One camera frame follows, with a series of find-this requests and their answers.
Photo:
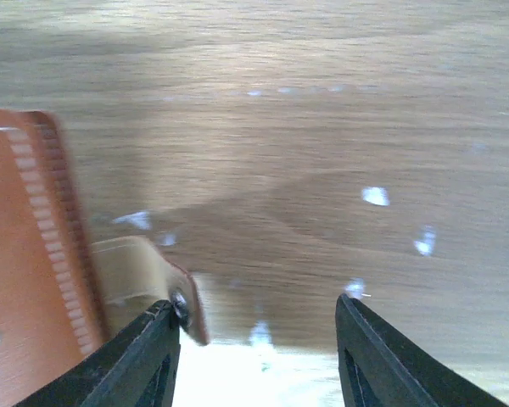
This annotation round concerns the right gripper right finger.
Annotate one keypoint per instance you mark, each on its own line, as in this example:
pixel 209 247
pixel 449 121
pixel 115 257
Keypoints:
pixel 379 366

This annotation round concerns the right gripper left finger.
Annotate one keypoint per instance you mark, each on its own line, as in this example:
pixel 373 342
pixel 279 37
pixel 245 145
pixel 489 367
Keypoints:
pixel 136 368

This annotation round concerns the brown leather card holder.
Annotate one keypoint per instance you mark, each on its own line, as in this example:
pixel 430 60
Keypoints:
pixel 61 296

